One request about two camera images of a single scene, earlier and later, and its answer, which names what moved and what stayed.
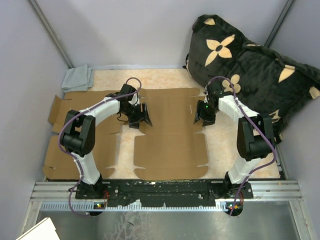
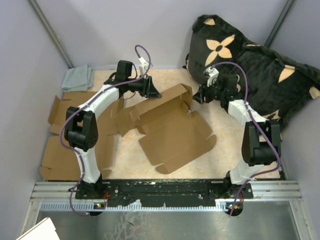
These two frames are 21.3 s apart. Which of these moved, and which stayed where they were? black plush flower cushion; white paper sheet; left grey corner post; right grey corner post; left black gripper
Moved: left black gripper
Stayed: left grey corner post; right grey corner post; white paper sheet; black plush flower cushion
